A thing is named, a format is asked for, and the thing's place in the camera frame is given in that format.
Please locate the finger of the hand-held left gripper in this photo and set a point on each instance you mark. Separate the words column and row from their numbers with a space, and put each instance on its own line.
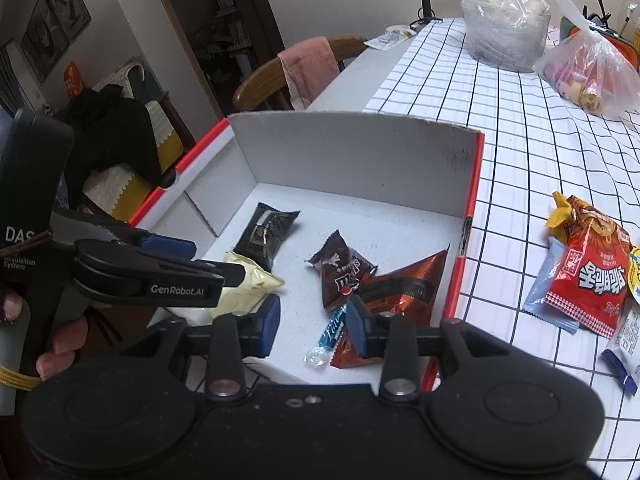
column 167, row 246
column 150, row 280

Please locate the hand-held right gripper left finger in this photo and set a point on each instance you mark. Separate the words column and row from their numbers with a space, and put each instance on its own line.
column 270, row 325

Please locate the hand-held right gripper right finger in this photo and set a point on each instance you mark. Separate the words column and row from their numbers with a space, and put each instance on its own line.
column 356, row 325

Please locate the blue candy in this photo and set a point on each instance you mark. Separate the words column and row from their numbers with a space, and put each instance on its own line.
column 332, row 330

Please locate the pale yellow snack packet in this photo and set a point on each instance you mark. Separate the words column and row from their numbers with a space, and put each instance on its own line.
column 255, row 281

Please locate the small brown snack packet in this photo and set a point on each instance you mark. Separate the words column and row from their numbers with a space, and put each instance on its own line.
column 345, row 270

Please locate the red-brown snack packet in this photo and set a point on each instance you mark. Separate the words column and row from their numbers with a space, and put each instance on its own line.
column 405, row 295

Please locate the black snack packet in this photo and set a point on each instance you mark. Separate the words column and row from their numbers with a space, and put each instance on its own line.
column 265, row 235

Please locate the red and white cardboard box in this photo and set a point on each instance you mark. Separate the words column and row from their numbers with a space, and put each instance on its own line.
column 350, row 160

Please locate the light blue snack packet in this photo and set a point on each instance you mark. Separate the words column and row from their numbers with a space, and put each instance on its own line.
column 542, row 290

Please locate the red snack packet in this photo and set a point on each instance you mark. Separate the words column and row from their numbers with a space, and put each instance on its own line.
column 595, row 280

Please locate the white and blue snack packet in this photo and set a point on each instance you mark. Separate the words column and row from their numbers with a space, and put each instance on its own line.
column 627, row 340

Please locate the yellow round-faced snack packet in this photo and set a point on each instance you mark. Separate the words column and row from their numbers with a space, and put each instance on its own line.
column 636, row 275

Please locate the person's left hand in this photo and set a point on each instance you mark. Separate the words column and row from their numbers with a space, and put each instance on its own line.
column 65, row 340

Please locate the black garment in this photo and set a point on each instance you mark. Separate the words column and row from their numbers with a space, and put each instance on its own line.
column 115, row 135

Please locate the chair with yellow cushion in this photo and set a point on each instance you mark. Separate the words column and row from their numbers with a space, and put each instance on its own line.
column 167, row 145

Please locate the red paper packet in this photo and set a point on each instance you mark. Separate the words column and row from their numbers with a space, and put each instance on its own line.
column 73, row 80

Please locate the wooden chair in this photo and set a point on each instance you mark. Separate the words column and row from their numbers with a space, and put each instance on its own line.
column 255, row 90

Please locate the pink towel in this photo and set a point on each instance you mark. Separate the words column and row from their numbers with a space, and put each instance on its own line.
column 305, row 70

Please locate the dark wooden bookshelf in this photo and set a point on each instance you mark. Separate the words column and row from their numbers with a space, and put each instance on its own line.
column 220, row 20

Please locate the white checked tablecloth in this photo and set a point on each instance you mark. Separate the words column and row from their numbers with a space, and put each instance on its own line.
column 525, row 160

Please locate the white paper packet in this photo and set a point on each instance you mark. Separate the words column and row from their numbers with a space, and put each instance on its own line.
column 392, row 37

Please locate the clear plastic bag grey contents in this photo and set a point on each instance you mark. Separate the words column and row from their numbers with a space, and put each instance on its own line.
column 500, row 30

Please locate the clear plastic bag red contents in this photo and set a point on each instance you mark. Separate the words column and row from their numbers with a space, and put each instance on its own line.
column 590, row 70

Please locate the orange folding basin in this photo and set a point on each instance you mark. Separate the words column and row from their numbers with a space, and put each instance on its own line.
column 631, row 52

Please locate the dark framed wall picture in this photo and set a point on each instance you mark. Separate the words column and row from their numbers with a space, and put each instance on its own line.
column 67, row 0
column 42, row 40

